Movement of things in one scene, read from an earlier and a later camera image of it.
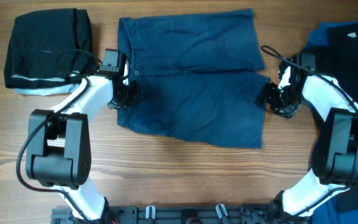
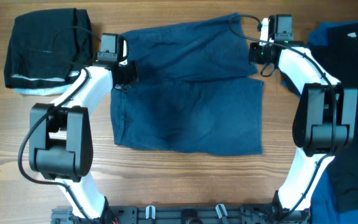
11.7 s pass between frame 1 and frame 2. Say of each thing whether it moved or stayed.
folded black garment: stayed
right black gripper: moved
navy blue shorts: moved
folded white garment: stayed
